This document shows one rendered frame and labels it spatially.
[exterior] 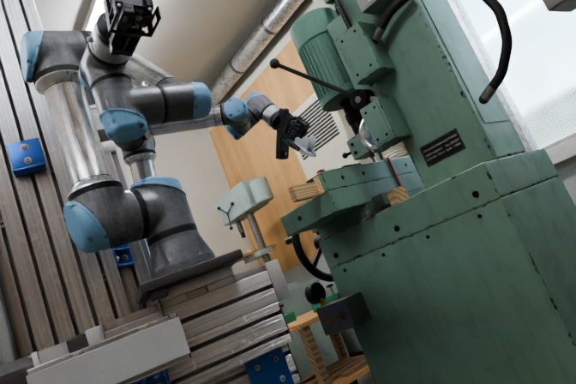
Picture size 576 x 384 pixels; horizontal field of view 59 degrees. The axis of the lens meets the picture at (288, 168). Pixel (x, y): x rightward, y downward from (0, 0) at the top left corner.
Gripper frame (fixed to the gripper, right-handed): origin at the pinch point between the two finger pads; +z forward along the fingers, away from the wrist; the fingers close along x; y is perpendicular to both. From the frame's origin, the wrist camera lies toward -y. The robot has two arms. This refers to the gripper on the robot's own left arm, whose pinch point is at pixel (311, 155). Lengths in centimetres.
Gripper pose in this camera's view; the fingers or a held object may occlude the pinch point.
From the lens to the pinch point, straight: 173.6
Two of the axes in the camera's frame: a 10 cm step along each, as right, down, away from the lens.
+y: 3.8, -8.1, -4.4
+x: 6.8, -0.8, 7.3
